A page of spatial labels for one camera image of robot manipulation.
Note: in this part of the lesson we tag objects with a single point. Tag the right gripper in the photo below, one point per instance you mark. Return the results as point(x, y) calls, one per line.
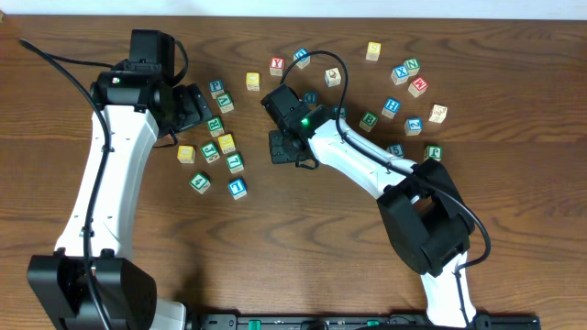
point(278, 154)

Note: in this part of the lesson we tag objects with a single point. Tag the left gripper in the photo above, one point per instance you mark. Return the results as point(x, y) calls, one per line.
point(192, 114)

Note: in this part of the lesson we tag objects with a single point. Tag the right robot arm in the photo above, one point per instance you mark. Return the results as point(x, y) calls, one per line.
point(426, 221)

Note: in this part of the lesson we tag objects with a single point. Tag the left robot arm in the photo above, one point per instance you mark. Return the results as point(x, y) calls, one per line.
point(90, 281)

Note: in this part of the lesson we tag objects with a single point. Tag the green R block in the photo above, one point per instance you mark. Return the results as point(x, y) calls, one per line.
point(215, 127)

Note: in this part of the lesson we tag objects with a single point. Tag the blue P block left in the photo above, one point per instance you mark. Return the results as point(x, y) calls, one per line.
point(216, 88)

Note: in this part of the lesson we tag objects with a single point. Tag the green V block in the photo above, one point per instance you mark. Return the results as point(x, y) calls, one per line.
point(225, 103)

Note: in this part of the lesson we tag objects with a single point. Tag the yellow G block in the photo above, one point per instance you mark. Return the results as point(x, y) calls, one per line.
point(186, 154)

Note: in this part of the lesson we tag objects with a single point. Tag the green L block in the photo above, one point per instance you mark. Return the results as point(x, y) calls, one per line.
point(235, 163)

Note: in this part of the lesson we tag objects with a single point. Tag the green J block left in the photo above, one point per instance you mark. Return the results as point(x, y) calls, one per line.
point(210, 152)

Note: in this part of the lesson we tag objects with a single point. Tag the green j block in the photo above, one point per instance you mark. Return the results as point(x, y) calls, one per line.
point(210, 152)
point(433, 152)

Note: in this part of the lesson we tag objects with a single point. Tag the blue D block middle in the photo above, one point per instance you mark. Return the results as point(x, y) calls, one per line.
point(310, 98)

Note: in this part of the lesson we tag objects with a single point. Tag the blue d block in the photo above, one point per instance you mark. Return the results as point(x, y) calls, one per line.
point(310, 98)
point(302, 58)

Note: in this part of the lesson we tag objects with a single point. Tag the blue T block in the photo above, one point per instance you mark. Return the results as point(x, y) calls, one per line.
point(237, 188)

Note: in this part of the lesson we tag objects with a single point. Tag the green 4 block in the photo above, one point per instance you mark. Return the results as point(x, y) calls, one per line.
point(200, 182)

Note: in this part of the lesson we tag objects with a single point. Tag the red Y block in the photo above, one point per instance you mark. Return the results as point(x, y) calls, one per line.
point(277, 65)

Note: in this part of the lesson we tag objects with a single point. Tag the plain picture block centre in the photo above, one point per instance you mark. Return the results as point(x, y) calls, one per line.
point(332, 77)

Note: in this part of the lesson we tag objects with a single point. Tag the green B block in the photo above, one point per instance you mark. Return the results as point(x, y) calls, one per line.
point(368, 121)

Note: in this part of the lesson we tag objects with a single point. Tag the blue D block top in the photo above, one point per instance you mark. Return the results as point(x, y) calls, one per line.
point(302, 58)

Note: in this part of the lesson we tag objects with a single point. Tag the blue 5 block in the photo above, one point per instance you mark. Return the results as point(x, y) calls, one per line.
point(397, 150)

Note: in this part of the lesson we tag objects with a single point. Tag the blue H block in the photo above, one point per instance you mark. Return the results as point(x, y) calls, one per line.
point(391, 108)

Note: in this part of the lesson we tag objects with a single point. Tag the blue 2 block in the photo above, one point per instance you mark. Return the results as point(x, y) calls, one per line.
point(413, 126)

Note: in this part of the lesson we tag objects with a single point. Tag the yellow S block top right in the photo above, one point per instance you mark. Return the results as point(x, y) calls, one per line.
point(373, 51)

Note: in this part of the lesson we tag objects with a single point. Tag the blue X block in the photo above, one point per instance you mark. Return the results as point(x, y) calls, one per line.
point(400, 75)

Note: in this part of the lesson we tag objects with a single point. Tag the red M block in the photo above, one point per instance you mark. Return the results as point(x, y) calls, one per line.
point(417, 87)

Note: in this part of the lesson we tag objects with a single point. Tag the green J block right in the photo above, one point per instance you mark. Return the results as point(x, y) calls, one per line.
point(433, 152)

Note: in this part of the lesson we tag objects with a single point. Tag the green N block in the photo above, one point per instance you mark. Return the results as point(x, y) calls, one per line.
point(413, 66)

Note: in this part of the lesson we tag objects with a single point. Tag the plain block right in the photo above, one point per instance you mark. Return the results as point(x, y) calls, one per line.
point(438, 113)

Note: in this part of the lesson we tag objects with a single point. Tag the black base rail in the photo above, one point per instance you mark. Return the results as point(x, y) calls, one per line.
point(224, 321)

